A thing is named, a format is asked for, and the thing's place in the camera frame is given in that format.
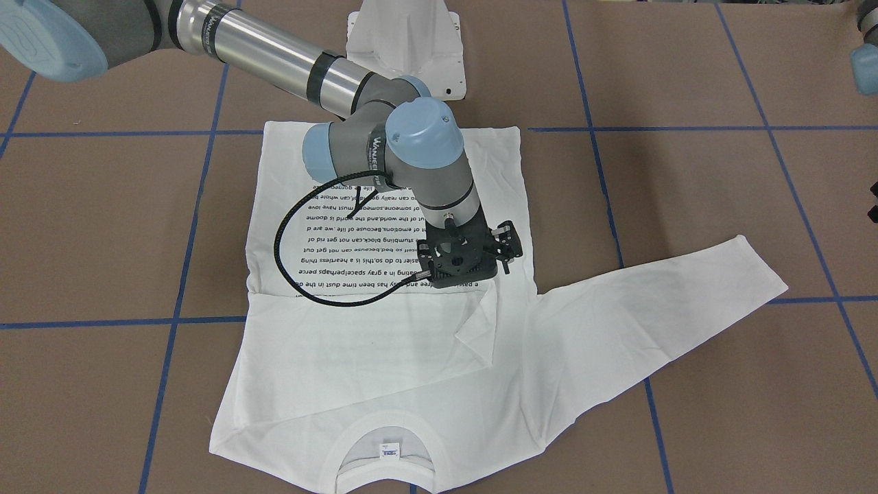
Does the white long-sleeve printed t-shirt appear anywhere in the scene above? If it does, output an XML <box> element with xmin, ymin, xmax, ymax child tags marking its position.
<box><xmin>209</xmin><ymin>121</ymin><xmax>787</xmax><ymax>493</ymax></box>

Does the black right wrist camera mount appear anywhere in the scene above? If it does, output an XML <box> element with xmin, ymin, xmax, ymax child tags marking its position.
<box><xmin>416</xmin><ymin>235</ymin><xmax>498</xmax><ymax>289</ymax></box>

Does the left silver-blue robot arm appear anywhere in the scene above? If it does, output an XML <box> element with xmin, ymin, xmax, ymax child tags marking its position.
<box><xmin>850</xmin><ymin>1</ymin><xmax>877</xmax><ymax>96</ymax></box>

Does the white central pedestal column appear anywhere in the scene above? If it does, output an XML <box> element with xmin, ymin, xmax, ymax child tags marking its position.
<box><xmin>346</xmin><ymin>1</ymin><xmax>467</xmax><ymax>101</ymax></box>

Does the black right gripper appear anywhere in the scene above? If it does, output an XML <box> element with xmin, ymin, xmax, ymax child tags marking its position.
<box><xmin>416</xmin><ymin>209</ymin><xmax>523</xmax><ymax>287</ymax></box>

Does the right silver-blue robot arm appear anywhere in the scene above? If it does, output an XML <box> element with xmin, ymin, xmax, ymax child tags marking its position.
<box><xmin>1</xmin><ymin>1</ymin><xmax>523</xmax><ymax>288</ymax></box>

